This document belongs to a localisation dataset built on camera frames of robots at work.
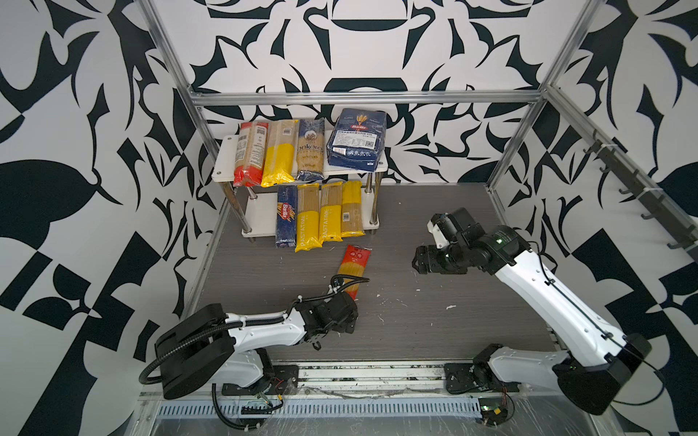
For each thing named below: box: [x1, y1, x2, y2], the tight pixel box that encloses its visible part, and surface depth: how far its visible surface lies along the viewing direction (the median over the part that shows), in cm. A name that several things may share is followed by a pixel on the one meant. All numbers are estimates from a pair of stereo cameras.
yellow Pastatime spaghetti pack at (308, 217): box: [294, 182, 323, 253], surface depth 100 cm
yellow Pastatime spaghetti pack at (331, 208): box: [319, 181, 344, 245], surface depth 101 cm
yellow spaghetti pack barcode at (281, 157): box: [260, 119, 300, 188], surface depth 80 cm
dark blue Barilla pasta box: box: [326, 108, 388, 172], surface depth 77 cm
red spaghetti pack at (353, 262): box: [337, 244, 373, 300], surface depth 98 cm
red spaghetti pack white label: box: [233, 122, 270, 188], surface depth 78 cm
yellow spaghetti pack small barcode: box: [340, 179, 366, 238], surface depth 102 cm
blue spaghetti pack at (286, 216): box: [275, 185, 298, 248], surface depth 99 cm
